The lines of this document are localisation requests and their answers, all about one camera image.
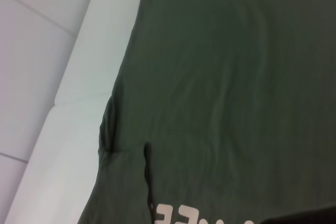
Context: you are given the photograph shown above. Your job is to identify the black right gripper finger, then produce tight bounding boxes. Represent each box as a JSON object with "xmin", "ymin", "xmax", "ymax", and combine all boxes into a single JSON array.
[{"xmin": 261, "ymin": 206, "xmax": 336, "ymax": 224}]

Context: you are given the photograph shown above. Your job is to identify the dark green FREE t-shirt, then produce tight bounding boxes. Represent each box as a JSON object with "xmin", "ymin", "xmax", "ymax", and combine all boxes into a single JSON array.
[{"xmin": 82, "ymin": 0, "xmax": 336, "ymax": 224}]

